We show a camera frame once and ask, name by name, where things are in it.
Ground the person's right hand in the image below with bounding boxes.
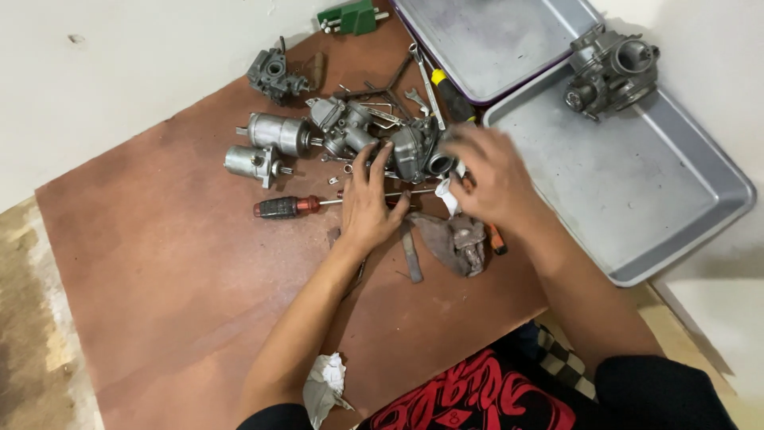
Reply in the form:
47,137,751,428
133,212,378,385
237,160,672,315
442,125,542,234

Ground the person's left hand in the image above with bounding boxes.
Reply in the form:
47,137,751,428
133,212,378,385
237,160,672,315
339,141,413,256

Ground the white wiping cloth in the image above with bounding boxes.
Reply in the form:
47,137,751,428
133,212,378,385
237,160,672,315
434,161,468,217

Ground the grey carburetor with round intake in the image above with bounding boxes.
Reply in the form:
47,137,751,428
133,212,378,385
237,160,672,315
391,116,462,184

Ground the yellow black screwdriver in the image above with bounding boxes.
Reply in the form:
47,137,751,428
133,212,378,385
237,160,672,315
430,68,478,124

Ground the small silver open wrench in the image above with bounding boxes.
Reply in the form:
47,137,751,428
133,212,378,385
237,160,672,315
404,88,431,117

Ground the long silver combination wrench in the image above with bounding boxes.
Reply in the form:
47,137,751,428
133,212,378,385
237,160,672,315
408,42,447,131

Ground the dirty brown rag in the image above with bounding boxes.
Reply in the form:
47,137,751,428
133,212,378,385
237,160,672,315
408,211,488,278

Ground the three-way socket wrench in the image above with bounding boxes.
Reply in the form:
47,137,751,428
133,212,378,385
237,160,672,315
333,50,420,121

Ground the metal tray with purple rim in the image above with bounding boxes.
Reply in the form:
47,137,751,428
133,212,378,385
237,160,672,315
390,0,605,106

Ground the flat metal file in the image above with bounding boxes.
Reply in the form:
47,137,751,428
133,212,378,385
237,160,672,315
399,220,425,284

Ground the grey carburetor with float bowl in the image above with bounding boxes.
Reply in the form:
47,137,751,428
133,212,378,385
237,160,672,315
306,97,383,160

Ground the large plain metal tray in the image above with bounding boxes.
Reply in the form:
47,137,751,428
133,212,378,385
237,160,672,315
481,59,758,288

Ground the large grey carburetor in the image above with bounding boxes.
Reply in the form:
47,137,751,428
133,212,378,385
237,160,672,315
563,23,661,123

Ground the green block with bolts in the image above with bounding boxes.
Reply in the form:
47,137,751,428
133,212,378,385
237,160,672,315
316,0,390,36

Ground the red black screwdriver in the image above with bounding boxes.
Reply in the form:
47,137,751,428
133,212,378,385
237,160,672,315
253,189,438,220

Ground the large silver starter motor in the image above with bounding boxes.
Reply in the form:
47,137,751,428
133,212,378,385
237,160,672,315
235,111,324,158

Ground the small dark carburetor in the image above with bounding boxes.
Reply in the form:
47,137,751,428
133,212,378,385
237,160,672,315
246,36,312,108

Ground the small silver starter motor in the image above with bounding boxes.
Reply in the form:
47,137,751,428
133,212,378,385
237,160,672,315
223,145,294,190

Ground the black white checkered cloth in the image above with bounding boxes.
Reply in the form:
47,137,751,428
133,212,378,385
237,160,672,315
518,321,599,402

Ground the black shirt with red print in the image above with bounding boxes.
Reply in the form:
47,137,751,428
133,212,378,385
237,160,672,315
236,322,741,430

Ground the crumpled white grey cloth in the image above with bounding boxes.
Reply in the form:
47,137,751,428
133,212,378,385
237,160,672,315
302,352,355,430

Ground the brown plywood work board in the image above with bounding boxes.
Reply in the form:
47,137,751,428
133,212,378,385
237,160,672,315
34,11,550,430

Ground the orange handled tool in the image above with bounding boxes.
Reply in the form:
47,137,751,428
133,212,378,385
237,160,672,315
462,172,509,256

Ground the brown wooden handle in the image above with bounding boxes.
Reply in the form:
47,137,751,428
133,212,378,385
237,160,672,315
310,51,327,92

